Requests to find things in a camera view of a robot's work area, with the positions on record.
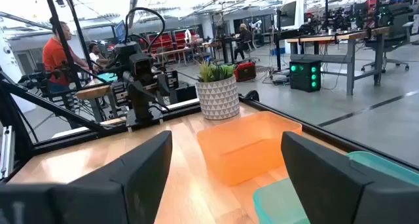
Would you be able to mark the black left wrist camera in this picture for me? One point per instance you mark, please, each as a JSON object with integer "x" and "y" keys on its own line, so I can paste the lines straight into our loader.
{"x": 141, "y": 67}

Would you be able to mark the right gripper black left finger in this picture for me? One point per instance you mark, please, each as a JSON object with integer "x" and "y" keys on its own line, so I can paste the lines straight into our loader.
{"x": 108, "y": 197}

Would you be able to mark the teal translucent plastic bin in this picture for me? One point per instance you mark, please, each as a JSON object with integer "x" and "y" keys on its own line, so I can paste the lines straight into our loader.
{"x": 278, "y": 204}

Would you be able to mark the white triangle-patterned plant pot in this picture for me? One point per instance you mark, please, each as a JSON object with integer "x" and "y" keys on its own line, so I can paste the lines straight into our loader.
{"x": 217, "y": 99}

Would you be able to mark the black computer tower green lights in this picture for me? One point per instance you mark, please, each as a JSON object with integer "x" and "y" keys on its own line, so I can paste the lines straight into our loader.
{"x": 304, "y": 76}

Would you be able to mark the long wooden workbench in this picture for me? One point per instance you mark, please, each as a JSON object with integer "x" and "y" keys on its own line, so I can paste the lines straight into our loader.
{"x": 327, "y": 38}

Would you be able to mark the black aluminium table frame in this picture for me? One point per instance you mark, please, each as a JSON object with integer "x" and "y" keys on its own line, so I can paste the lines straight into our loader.
{"x": 82, "y": 137}

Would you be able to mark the green succulent plant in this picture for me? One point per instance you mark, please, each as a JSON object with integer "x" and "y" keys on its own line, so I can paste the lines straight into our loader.
{"x": 212, "y": 72}

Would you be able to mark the orange translucent plastic bin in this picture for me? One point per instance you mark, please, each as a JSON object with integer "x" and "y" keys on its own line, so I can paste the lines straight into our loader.
{"x": 242, "y": 145}

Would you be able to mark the small wooden workbench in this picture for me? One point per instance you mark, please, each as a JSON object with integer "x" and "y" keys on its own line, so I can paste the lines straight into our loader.
{"x": 93, "y": 92}

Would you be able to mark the red tool case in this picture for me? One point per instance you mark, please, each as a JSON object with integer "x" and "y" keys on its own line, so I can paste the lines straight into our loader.
{"x": 245, "y": 71}

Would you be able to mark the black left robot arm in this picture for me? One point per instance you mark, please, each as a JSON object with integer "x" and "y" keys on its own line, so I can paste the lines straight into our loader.
{"x": 140, "y": 103}

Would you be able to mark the black overhead rig frame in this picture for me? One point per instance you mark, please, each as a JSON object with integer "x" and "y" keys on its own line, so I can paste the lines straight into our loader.
{"x": 63, "y": 40}

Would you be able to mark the silver aluminium bracket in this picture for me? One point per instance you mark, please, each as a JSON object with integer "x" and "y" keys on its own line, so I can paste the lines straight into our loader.
{"x": 7, "y": 152}

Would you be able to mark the black monitor screen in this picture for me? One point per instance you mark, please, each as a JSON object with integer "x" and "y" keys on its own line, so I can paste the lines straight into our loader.
{"x": 287, "y": 14}

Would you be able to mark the black office chair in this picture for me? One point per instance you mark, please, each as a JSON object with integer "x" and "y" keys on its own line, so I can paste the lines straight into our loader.
{"x": 393, "y": 30}

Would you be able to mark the person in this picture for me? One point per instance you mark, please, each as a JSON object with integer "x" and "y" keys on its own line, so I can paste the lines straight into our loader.
{"x": 54, "y": 58}
{"x": 95, "y": 55}
{"x": 244, "y": 37}

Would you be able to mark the red storage racks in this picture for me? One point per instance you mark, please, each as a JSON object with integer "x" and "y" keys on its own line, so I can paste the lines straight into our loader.
{"x": 167, "y": 42}

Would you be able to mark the blue lit monitor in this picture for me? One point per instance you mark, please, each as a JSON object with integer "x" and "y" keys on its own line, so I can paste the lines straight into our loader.
{"x": 120, "y": 30}

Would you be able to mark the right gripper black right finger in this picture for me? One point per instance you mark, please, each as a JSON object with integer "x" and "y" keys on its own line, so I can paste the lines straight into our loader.
{"x": 340, "y": 191}

